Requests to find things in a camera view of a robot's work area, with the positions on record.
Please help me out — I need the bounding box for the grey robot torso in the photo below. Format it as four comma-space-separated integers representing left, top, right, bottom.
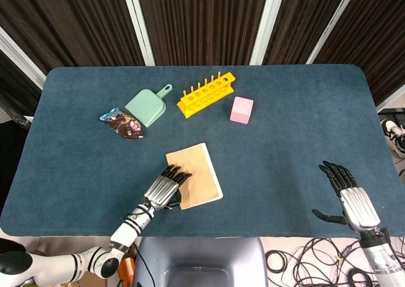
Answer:
131, 236, 270, 287

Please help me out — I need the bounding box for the green plastic dustpan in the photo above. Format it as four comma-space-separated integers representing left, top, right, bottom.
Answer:
124, 84, 174, 127

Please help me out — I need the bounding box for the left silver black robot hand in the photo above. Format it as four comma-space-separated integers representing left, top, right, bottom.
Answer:
144, 165, 193, 212

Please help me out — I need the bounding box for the yellow test tube rack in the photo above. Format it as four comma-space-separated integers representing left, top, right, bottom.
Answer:
176, 72, 237, 120

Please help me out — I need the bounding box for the pink cube block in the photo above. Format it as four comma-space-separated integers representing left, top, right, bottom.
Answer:
229, 96, 255, 125

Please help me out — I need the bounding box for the dark brown pleated curtain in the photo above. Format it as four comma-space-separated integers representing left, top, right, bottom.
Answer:
0, 0, 405, 117

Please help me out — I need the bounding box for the dark printed snack bag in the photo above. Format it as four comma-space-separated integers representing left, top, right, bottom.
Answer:
98, 106, 146, 139

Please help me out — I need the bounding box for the orange object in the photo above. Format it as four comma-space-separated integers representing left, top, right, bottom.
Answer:
119, 257, 135, 281

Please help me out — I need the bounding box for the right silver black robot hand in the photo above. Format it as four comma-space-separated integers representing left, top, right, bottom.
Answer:
312, 160, 381, 233

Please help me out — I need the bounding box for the white black sneaker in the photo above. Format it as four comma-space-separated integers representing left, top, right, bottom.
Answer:
381, 118, 405, 158

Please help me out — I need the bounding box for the teal velvet table cloth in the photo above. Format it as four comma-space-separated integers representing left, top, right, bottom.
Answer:
0, 64, 405, 239

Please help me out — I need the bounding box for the black cable tangle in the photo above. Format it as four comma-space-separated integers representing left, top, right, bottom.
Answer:
265, 236, 376, 287

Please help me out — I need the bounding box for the spiral notebook with kraft cover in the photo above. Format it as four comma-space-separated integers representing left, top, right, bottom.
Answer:
165, 143, 224, 210

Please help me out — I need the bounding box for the white frame post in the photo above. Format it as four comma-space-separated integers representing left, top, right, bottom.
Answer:
120, 0, 156, 67
0, 27, 47, 90
306, 0, 361, 65
249, 0, 285, 66

